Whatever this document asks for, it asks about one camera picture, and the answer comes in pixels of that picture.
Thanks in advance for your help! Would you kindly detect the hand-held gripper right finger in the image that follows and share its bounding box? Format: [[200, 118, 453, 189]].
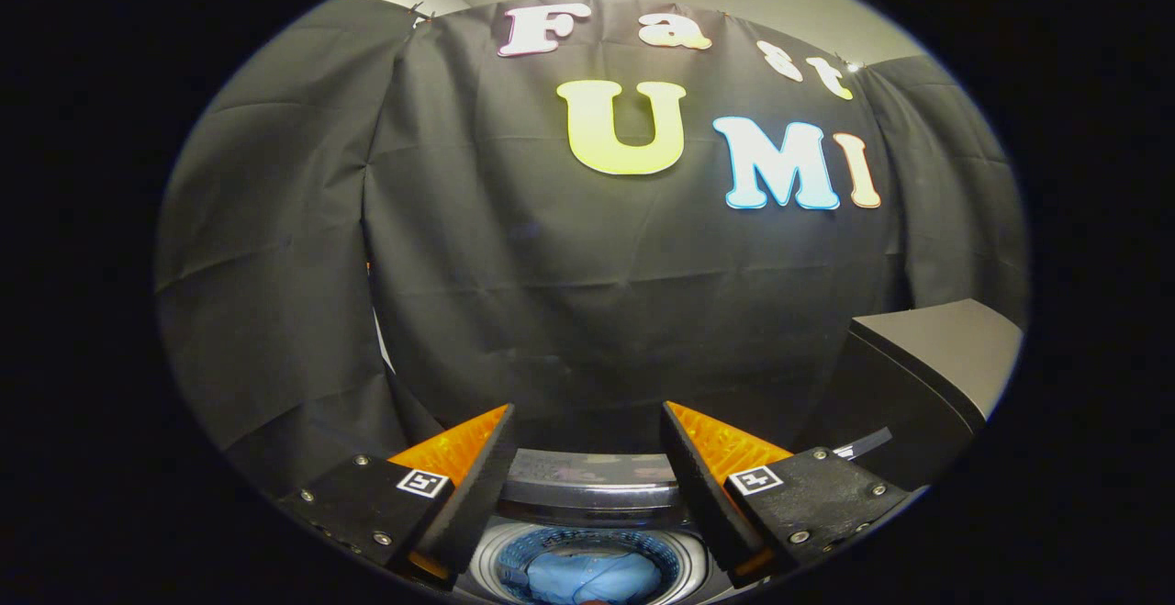
[[659, 400, 912, 588]]

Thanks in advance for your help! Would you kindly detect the black backdrop cloth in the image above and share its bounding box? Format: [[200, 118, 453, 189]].
[[154, 0, 1031, 496]]

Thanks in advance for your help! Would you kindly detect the grey washing machine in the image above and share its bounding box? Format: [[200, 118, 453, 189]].
[[454, 447, 735, 605]]

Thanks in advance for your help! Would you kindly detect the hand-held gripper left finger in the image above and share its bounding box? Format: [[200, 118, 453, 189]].
[[275, 403, 518, 588]]

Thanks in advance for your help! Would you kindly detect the beige cabinet with dark top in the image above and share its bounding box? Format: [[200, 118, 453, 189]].
[[794, 298, 1025, 493]]

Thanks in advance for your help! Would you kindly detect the dark washing machine lid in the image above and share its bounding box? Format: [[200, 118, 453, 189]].
[[459, 447, 733, 605]]

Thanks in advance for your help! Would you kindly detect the light blue polo shirt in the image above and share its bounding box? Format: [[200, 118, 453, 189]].
[[525, 550, 664, 605]]

